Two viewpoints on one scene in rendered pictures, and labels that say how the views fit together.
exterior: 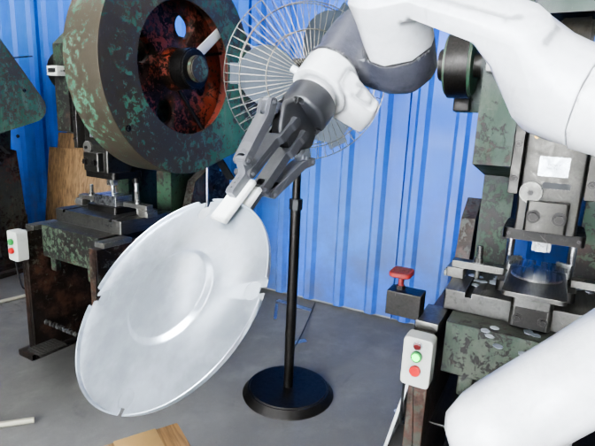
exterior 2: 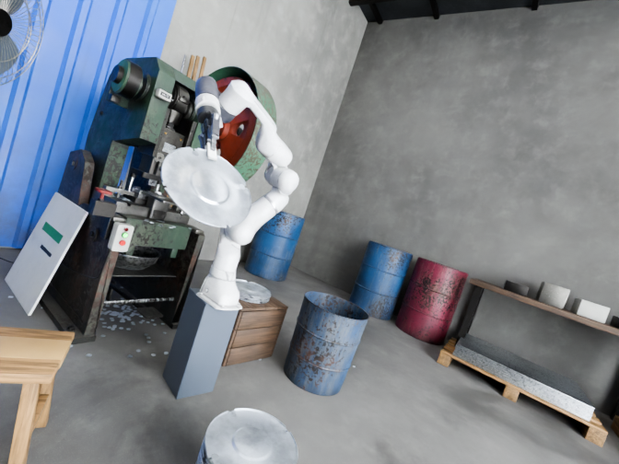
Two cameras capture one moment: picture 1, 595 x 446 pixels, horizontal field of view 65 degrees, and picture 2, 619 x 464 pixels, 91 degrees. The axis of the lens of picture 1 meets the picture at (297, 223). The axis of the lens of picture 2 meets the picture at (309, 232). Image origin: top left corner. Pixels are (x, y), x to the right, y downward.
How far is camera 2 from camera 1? 1.08 m
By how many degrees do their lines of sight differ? 84
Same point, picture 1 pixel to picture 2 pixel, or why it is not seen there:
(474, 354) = (138, 233)
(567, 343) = (259, 206)
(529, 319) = (158, 215)
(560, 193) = not seen: hidden behind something
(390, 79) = (227, 117)
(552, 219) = not seen: hidden behind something
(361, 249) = not seen: outside the picture
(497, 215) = (116, 164)
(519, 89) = (268, 141)
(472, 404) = (244, 225)
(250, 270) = (236, 179)
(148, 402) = (235, 221)
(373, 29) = (239, 103)
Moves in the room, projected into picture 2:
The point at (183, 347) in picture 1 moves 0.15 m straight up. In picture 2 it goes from (233, 203) to (247, 158)
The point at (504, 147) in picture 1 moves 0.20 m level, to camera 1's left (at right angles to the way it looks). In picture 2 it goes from (156, 133) to (130, 121)
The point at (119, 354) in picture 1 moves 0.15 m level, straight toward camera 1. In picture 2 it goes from (207, 209) to (256, 224)
